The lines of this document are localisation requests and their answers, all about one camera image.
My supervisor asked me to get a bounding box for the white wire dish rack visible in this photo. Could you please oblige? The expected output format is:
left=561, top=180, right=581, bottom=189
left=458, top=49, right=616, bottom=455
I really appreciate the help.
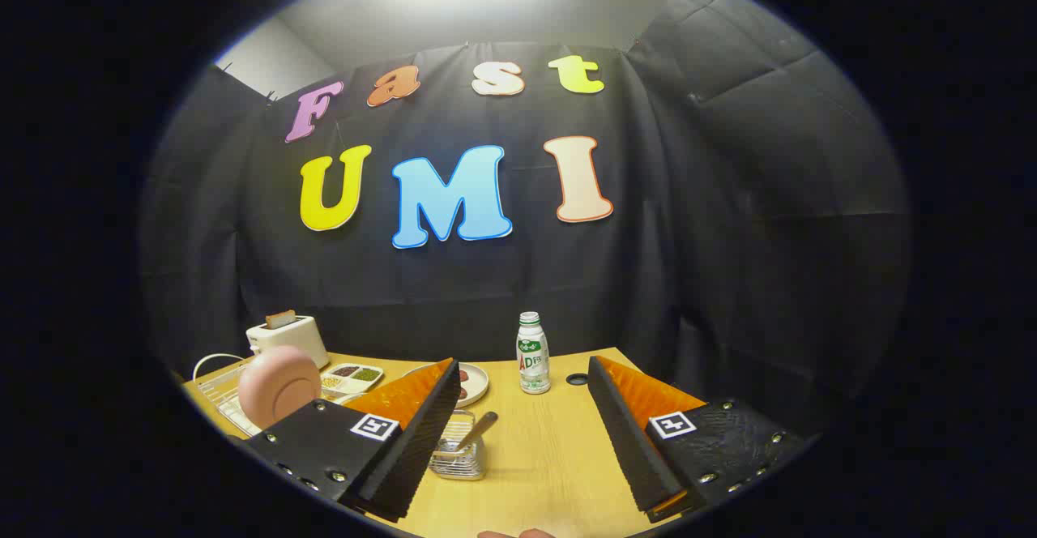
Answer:
left=193, top=353, right=357, bottom=438

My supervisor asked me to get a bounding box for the white toaster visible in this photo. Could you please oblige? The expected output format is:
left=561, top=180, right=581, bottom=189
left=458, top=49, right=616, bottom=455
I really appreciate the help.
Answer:
left=246, top=315, right=331, bottom=370

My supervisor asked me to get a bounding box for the white divided grain tray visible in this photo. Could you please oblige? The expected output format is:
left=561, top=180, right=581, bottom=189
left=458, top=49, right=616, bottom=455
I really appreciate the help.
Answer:
left=320, top=363, right=384, bottom=398

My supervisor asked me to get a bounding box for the black backdrop cloth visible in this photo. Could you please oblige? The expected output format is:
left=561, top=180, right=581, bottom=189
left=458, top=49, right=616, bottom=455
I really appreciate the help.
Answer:
left=138, top=0, right=912, bottom=433

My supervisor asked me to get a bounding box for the pink plate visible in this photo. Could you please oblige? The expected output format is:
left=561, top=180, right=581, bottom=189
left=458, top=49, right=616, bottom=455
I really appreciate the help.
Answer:
left=237, top=346, right=322, bottom=429

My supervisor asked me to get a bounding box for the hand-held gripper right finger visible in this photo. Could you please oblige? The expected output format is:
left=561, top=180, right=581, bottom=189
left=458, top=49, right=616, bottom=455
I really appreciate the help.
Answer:
left=587, top=355, right=809, bottom=524

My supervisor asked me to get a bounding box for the metal wire basket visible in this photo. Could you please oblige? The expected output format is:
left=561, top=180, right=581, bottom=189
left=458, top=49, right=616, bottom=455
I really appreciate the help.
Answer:
left=428, top=410, right=489, bottom=480

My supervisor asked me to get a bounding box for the wooden handled spoon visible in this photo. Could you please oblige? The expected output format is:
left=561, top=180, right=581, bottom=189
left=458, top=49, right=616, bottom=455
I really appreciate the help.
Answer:
left=454, top=412, right=499, bottom=451

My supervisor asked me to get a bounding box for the beige plate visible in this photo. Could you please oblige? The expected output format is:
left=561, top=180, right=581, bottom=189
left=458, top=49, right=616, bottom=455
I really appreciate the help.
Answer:
left=403, top=362, right=490, bottom=408

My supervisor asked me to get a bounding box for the white drink bottle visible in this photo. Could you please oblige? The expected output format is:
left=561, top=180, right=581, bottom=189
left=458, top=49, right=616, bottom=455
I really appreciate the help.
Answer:
left=516, top=312, right=552, bottom=395

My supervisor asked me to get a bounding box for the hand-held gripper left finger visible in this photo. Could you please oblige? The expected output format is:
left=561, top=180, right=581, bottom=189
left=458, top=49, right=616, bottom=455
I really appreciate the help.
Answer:
left=241, top=357, right=461, bottom=523

